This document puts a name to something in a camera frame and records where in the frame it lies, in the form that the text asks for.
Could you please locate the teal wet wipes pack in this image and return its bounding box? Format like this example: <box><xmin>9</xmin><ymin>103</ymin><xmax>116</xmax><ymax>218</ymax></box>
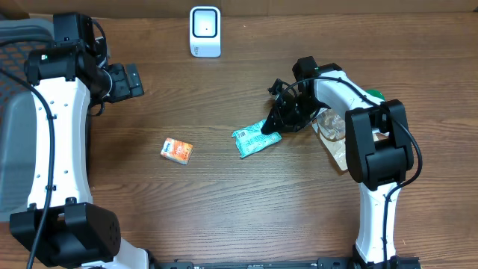
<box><xmin>232</xmin><ymin>120</ymin><xmax>282</xmax><ymax>158</ymax></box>

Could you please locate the brown mushroom snack bag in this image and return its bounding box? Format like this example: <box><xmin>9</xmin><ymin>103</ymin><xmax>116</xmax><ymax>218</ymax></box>
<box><xmin>311</xmin><ymin>108</ymin><xmax>389</xmax><ymax>173</ymax></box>

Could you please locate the orange tissue pack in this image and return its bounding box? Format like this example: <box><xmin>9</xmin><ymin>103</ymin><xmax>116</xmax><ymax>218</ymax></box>
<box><xmin>161</xmin><ymin>137</ymin><xmax>193</xmax><ymax>165</ymax></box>

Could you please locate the green lid jar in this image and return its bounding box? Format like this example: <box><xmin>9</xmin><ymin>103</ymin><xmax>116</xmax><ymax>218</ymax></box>
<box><xmin>366</xmin><ymin>89</ymin><xmax>385</xmax><ymax>101</ymax></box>

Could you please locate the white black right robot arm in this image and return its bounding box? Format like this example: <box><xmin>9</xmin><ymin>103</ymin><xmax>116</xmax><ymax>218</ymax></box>
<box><xmin>261</xmin><ymin>56</ymin><xmax>420</xmax><ymax>268</ymax></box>

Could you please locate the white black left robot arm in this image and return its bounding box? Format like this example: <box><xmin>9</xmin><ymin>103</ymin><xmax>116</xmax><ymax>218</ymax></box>
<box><xmin>10</xmin><ymin>13</ymin><xmax>155</xmax><ymax>268</ymax></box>

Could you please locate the white barcode scanner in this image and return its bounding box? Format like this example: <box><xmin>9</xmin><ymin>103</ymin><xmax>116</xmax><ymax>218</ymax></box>
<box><xmin>189</xmin><ymin>6</ymin><xmax>221</xmax><ymax>58</ymax></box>

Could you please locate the black mesh basket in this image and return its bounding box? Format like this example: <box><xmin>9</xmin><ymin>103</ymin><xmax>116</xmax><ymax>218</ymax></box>
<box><xmin>0</xmin><ymin>17</ymin><xmax>93</xmax><ymax>223</ymax></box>

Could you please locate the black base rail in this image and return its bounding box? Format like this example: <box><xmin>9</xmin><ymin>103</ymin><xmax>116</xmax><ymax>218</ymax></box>
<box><xmin>149</xmin><ymin>256</ymin><xmax>423</xmax><ymax>269</ymax></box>

